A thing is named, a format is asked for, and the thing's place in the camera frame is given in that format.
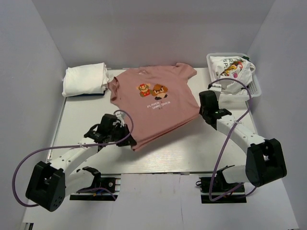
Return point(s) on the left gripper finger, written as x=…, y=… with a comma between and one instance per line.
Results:
x=123, y=143
x=130, y=141

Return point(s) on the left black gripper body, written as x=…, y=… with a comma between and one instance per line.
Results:
x=119, y=132

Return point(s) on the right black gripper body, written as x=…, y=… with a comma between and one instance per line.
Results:
x=203, y=112

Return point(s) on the pink mario t shirt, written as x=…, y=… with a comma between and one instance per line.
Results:
x=157, y=98

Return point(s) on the white green spongebob t shirt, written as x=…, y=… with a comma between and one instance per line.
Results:
x=230, y=69

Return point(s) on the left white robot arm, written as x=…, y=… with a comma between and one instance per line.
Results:
x=51, y=182

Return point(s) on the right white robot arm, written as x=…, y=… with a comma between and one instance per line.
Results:
x=264, y=157

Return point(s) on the folded white t shirt stack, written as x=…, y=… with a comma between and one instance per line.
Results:
x=90, y=79

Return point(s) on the folded dark blue t shirt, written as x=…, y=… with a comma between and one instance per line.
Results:
x=96, y=95

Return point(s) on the white plastic basket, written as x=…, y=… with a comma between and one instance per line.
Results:
x=253, y=88

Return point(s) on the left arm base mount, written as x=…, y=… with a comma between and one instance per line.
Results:
x=102, y=188

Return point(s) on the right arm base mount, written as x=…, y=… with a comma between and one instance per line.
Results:
x=218, y=189

